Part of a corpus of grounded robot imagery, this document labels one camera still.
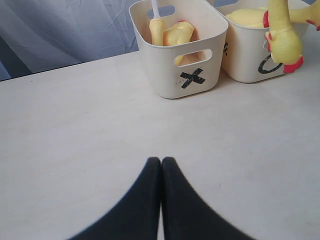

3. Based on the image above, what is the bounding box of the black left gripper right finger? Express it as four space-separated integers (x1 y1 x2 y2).
161 157 253 240

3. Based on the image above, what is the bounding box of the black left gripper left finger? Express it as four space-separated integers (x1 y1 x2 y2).
71 157 162 240

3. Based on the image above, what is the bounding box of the headless yellow chicken body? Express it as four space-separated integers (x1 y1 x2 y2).
163 20 206 66

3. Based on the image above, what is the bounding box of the whole yellow rubber chicken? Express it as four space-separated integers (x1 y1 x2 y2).
265 0 320 74

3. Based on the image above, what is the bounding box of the yellow rubber chicken front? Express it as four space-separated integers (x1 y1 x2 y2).
225 7 270 28

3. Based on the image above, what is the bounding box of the yellow chicken head neck piece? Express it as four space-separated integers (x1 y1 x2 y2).
149 0 166 46

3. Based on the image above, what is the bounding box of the cream bin left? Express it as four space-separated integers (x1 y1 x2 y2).
129 0 229 99

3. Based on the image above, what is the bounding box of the cream bin with circle mark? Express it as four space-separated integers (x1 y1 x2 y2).
212 0 311 84

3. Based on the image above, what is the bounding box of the white backdrop curtain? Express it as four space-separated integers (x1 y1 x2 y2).
0 0 138 80

